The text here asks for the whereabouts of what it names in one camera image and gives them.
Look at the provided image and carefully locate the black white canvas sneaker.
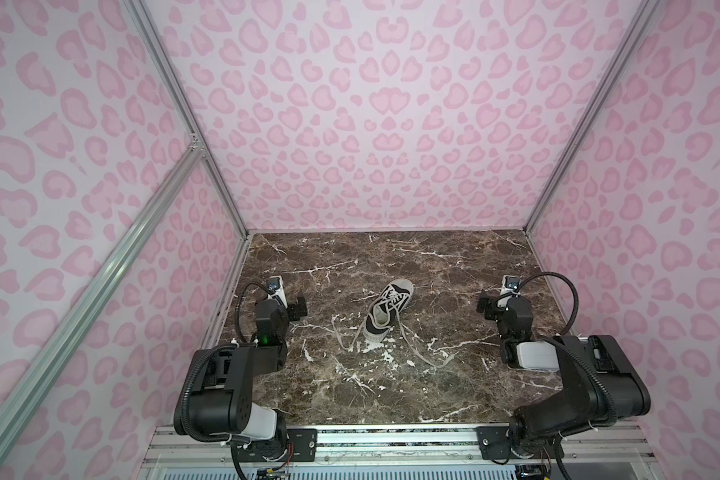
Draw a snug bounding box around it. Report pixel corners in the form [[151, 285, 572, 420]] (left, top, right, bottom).
[[363, 279, 414, 342]]

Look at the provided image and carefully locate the white shoelace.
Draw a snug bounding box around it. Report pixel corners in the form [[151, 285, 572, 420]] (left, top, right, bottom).
[[331, 305, 454, 368]]

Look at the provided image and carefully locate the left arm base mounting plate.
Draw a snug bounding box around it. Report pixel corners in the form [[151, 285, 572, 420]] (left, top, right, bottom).
[[236, 428, 318, 464]]

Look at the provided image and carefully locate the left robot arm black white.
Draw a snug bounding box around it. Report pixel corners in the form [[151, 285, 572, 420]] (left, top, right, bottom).
[[173, 295, 308, 459]]

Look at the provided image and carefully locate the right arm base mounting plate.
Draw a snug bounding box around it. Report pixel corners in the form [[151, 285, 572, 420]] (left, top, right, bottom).
[[476, 425, 562, 465]]

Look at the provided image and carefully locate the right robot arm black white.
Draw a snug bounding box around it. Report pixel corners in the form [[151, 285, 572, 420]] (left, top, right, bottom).
[[476, 292, 651, 465]]

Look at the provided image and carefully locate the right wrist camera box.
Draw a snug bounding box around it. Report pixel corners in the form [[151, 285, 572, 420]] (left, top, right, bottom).
[[499, 275, 522, 302]]

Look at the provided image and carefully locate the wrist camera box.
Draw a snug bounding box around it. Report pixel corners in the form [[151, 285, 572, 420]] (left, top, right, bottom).
[[266, 276, 288, 308], [499, 275, 522, 302]]

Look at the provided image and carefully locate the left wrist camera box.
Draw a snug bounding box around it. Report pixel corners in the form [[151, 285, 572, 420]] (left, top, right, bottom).
[[266, 276, 288, 308]]

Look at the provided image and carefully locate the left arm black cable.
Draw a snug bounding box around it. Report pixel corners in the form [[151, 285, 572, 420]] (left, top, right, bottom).
[[234, 281, 275, 344]]

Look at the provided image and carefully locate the aluminium front rail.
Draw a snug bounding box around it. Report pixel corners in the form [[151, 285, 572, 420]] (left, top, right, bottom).
[[137, 422, 667, 480]]

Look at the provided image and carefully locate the diagonal aluminium frame bar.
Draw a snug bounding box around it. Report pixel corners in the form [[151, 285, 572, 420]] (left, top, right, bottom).
[[0, 145, 205, 466]]

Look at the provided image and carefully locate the right corner aluminium post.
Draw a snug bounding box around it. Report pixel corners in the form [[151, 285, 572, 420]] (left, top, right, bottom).
[[523, 0, 664, 239]]

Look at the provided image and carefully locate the corner aluminium post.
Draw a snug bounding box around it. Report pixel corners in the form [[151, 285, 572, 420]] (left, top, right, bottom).
[[523, 0, 664, 239], [123, 0, 250, 239]]

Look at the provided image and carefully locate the left corner aluminium post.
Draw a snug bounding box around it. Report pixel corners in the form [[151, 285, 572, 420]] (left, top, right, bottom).
[[123, 0, 250, 239]]

